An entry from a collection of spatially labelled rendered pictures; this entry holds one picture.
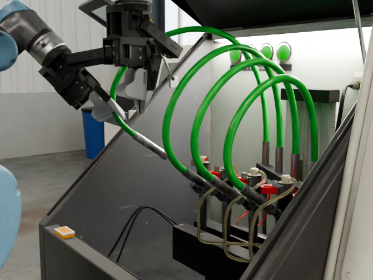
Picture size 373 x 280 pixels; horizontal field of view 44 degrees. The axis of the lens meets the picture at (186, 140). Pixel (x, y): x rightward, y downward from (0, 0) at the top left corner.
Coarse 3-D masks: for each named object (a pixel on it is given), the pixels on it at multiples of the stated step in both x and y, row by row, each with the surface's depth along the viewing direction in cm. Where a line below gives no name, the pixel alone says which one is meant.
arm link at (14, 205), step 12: (0, 168) 38; (0, 180) 38; (12, 180) 40; (0, 192) 38; (12, 192) 40; (0, 204) 39; (12, 204) 40; (0, 216) 39; (12, 216) 41; (0, 228) 39; (12, 228) 41; (0, 240) 39; (12, 240) 41; (0, 252) 40; (0, 264) 40
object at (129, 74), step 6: (126, 72) 94; (132, 72) 95; (126, 78) 94; (132, 78) 95; (120, 84) 94; (126, 84) 94; (120, 90) 94; (120, 96) 94; (126, 96) 94; (138, 102) 95; (138, 108) 95
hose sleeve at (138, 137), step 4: (136, 132) 107; (136, 136) 106; (140, 136) 107; (136, 140) 107; (140, 140) 107; (144, 140) 107; (148, 140) 108; (144, 144) 107; (148, 144) 107; (152, 144) 108; (156, 144) 108; (148, 148) 108; (152, 148) 108; (156, 148) 108; (160, 148) 108; (156, 152) 108; (160, 152) 108
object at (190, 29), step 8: (168, 32) 105; (176, 32) 105; (184, 32) 106; (208, 32) 108; (216, 32) 108; (224, 32) 108; (232, 40) 109; (248, 56) 111; (120, 72) 104; (256, 72) 112; (256, 80) 112; (112, 88) 104; (112, 96) 104; (264, 96) 113; (264, 104) 113; (112, 112) 105; (264, 112) 114; (120, 120) 105; (264, 120) 114; (128, 128) 106; (264, 128) 115; (264, 136) 115; (264, 144) 115
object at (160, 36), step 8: (144, 24) 90; (152, 24) 91; (144, 32) 91; (152, 32) 92; (160, 32) 93; (160, 40) 93; (168, 40) 94; (160, 48) 96; (168, 48) 95; (176, 48) 96; (168, 56) 97; (176, 56) 96
